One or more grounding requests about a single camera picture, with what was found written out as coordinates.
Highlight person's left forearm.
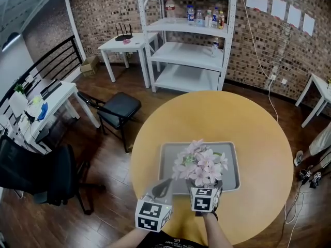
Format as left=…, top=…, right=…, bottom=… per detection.
left=106, top=227, right=148, bottom=248

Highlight black device with marker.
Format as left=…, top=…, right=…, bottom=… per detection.
left=299, top=168, right=312, bottom=183
left=310, top=172, right=323, bottom=189

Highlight black folding chair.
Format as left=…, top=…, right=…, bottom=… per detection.
left=77, top=91, right=142, bottom=153

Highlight black router with antennas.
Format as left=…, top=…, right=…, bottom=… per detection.
left=115, top=24, right=134, bottom=42

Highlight white wall cable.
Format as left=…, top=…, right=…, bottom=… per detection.
left=237, top=0, right=280, bottom=124

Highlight pink artificial flower bouquet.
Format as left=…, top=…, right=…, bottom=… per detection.
left=172, top=138, right=229, bottom=189

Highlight person's black printed shirt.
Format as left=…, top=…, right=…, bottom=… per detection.
left=144, top=230, right=209, bottom=248

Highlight white office desk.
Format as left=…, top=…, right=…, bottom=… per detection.
left=0, top=80, right=101, bottom=156

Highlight small white table with router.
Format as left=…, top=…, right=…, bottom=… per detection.
left=98, top=32, right=159, bottom=83

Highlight black flat device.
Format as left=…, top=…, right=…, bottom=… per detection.
left=40, top=79, right=63, bottom=101

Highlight white monitor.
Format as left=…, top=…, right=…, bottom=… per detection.
left=9, top=91, right=29, bottom=119

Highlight black mesh office chair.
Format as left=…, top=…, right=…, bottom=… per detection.
left=0, top=135, right=106, bottom=215

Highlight blue drink bottle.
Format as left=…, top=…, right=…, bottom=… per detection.
left=212, top=7, right=220, bottom=29

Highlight small white side table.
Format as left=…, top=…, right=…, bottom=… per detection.
left=295, top=73, right=331, bottom=129

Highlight cardboard box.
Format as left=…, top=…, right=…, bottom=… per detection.
left=80, top=55, right=100, bottom=78

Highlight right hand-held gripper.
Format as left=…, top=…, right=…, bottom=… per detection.
left=186, top=179, right=224, bottom=217

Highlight white metal shelf rack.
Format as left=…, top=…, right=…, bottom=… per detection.
left=136, top=0, right=237, bottom=94

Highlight person's right forearm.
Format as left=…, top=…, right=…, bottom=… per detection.
left=203, top=212, right=234, bottom=248

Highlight grey rectangular tray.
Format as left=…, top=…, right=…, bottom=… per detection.
left=158, top=141, right=241, bottom=196

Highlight blue cloth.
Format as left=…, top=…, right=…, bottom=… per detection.
left=37, top=102, right=49, bottom=121

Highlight clear bottle dark label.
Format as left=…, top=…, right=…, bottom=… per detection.
left=212, top=37, right=220, bottom=58

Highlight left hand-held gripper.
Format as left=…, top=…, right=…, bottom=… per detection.
left=134, top=178, right=174, bottom=233

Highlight black metal railing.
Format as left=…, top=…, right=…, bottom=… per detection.
left=0, top=36, right=84, bottom=109

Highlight large clear bottle red label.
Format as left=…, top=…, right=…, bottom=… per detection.
left=165, top=0, right=177, bottom=23

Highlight round yellow wooden table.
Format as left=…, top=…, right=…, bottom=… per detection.
left=130, top=90, right=295, bottom=246

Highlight black pendant lamp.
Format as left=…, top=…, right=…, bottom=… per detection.
left=1, top=32, right=22, bottom=52

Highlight white support post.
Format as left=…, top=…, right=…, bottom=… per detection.
left=62, top=0, right=87, bottom=62

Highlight white floor cable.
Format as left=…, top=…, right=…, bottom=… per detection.
left=284, top=191, right=305, bottom=226

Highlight white sheet of paper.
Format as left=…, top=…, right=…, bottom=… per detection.
left=287, top=4, right=302, bottom=29
left=245, top=0, right=268, bottom=13
left=302, top=13, right=316, bottom=37
left=270, top=0, right=288, bottom=21

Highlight bottle with blue label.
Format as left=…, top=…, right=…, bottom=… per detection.
left=187, top=5, right=195, bottom=26

